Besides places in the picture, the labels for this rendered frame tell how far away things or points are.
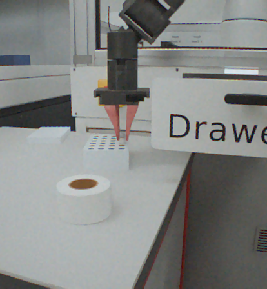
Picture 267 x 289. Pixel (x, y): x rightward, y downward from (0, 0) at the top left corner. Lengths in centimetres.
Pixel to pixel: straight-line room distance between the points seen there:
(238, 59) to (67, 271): 64
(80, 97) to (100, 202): 55
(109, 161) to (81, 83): 38
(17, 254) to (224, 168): 63
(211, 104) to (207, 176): 43
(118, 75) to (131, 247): 32
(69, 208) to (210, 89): 25
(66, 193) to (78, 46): 58
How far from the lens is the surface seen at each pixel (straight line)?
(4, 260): 33
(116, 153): 54
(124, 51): 54
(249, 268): 99
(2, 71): 116
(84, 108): 88
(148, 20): 55
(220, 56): 78
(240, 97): 41
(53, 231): 37
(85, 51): 87
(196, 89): 45
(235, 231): 92
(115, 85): 55
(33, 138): 77
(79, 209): 36
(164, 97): 46
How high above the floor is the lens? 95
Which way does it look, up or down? 15 degrees down
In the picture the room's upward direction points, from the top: straight up
